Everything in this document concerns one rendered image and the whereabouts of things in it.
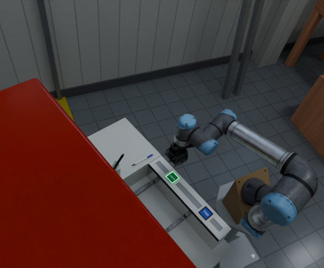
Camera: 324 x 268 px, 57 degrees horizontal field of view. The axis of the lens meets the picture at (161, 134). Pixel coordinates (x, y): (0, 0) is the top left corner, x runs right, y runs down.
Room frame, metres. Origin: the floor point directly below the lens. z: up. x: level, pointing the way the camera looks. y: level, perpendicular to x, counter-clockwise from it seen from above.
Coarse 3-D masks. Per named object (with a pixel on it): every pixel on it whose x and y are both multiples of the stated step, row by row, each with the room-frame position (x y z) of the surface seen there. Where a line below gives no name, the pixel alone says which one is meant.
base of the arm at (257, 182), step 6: (246, 180) 0.89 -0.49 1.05; (252, 180) 0.88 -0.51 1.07; (258, 180) 0.89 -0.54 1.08; (246, 186) 0.85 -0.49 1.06; (252, 186) 0.85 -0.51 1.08; (258, 186) 0.84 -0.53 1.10; (246, 192) 0.82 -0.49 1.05; (252, 192) 0.81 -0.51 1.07; (246, 198) 0.80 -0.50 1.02; (252, 198) 0.79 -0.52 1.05; (252, 204) 0.79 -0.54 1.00
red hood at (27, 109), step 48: (0, 96) 0.48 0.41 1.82; (48, 96) 0.51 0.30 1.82; (0, 144) 0.34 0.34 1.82; (48, 144) 0.37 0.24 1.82; (0, 192) 0.24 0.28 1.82; (48, 192) 0.26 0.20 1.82; (96, 192) 0.28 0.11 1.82; (0, 240) 0.15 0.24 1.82; (48, 240) 0.17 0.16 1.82; (96, 240) 0.18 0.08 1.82; (144, 240) 0.20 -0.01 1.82
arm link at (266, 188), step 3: (264, 186) 0.83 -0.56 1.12; (267, 186) 0.83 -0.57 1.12; (270, 186) 0.84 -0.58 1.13; (261, 189) 0.81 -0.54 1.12; (264, 189) 0.81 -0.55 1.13; (267, 189) 0.81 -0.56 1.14; (270, 189) 0.80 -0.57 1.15; (258, 192) 0.80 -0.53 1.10; (261, 192) 0.80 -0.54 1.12; (264, 192) 0.79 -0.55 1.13; (267, 192) 0.78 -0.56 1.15; (258, 195) 0.79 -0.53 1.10; (261, 195) 0.78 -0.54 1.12; (264, 195) 0.77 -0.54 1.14; (258, 198) 0.78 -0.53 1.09; (261, 198) 0.76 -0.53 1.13; (258, 201) 0.74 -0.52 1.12
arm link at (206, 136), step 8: (200, 128) 0.85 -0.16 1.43; (208, 128) 0.84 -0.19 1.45; (216, 128) 0.84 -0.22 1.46; (192, 136) 0.80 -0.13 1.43; (200, 136) 0.80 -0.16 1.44; (208, 136) 0.81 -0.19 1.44; (216, 136) 0.82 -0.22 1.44; (192, 144) 0.79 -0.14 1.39; (200, 144) 0.77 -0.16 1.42; (208, 144) 0.77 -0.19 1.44; (216, 144) 0.78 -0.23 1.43; (208, 152) 0.75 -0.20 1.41
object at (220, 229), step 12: (156, 168) 0.92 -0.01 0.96; (168, 168) 0.93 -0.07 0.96; (168, 180) 0.85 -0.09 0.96; (180, 180) 0.87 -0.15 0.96; (180, 192) 0.79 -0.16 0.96; (192, 192) 0.81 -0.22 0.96; (192, 204) 0.74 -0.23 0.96; (204, 204) 0.75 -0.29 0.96; (216, 216) 0.70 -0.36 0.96; (216, 228) 0.64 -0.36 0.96; (228, 228) 0.65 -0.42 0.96
